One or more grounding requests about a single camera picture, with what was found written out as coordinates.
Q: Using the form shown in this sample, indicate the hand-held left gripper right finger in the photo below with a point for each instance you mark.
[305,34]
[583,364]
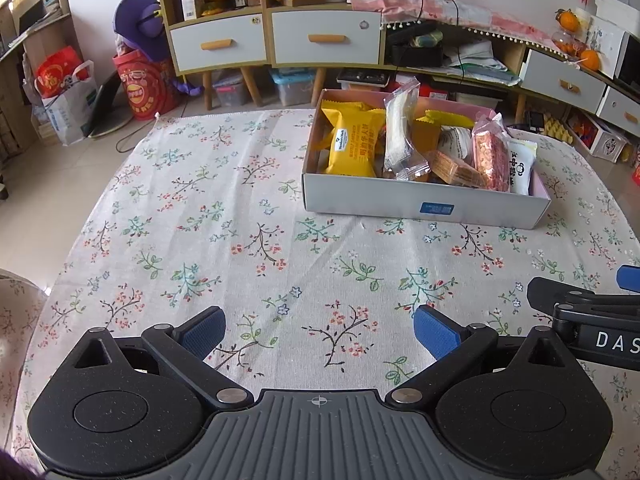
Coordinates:
[437,330]

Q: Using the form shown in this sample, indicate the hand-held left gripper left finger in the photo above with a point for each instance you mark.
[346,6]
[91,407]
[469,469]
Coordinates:
[202,332]

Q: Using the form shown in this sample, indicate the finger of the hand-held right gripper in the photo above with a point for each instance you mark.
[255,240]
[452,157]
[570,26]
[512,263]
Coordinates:
[630,277]
[560,292]

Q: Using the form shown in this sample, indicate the large pecan print snack packet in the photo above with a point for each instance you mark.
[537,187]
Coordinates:
[522,165]

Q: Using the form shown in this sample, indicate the pink cardboard box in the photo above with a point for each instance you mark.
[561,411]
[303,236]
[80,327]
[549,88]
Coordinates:
[360,200]

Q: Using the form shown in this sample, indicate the clear pink snack packet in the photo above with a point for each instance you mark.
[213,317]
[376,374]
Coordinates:
[492,155]

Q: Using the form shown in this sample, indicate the golden brown long snack packet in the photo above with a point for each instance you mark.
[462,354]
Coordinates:
[452,170]

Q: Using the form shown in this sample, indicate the white grey print snack packet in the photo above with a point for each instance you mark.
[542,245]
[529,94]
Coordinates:
[457,142]

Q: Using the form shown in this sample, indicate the plain yellow snack packet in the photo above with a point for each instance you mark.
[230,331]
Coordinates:
[440,132]

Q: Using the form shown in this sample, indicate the yellow snack packet blue logo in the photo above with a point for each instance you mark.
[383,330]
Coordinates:
[350,145]

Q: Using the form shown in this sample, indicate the white printed toy box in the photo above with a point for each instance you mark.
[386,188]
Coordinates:
[609,144]

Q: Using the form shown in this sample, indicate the yellow toy blocks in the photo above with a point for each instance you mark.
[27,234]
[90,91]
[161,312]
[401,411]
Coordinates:
[557,127]

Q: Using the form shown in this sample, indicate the floral seat cover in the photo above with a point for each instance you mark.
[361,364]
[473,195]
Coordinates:
[20,310]

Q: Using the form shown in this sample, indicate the white microwave oven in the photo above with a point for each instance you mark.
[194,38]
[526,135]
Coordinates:
[629,62]

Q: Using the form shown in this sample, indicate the orange fruit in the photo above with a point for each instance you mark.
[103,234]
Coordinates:
[590,60]
[568,20]

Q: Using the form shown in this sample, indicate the oranges in bag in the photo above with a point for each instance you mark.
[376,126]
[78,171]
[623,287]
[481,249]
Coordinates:
[567,42]

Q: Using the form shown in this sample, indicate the pile of papers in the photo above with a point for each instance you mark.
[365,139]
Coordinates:
[480,62]

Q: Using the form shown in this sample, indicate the clear storage bin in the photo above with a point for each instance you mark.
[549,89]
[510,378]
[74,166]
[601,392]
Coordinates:
[231,90]

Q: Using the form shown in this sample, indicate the black laptop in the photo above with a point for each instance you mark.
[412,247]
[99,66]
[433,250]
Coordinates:
[107,107]

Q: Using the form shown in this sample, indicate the large red printed bag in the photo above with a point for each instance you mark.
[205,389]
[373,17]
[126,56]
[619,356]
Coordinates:
[147,87]

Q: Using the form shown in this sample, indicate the white shopping bag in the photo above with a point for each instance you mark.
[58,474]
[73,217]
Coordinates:
[70,110]

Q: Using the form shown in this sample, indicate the blue lidded storage bin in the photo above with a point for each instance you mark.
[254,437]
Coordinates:
[294,87]

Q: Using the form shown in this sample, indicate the black flat device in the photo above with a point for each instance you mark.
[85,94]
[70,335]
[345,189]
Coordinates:
[364,77]

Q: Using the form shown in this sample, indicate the black storage box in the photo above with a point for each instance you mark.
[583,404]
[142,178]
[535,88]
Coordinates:
[417,52]

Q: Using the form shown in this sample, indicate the small red gift bag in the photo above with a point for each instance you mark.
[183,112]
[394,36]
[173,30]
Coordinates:
[55,75]

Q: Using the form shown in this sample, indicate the pink table runner cloth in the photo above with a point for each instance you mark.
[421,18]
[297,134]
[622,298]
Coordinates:
[450,10]

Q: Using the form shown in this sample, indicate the purple plush toy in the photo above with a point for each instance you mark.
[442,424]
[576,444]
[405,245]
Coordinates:
[140,20]

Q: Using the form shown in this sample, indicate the wooden drawer cabinet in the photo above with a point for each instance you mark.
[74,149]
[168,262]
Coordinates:
[267,10]

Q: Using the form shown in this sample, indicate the wooden bookshelf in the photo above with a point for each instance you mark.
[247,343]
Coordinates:
[25,35]

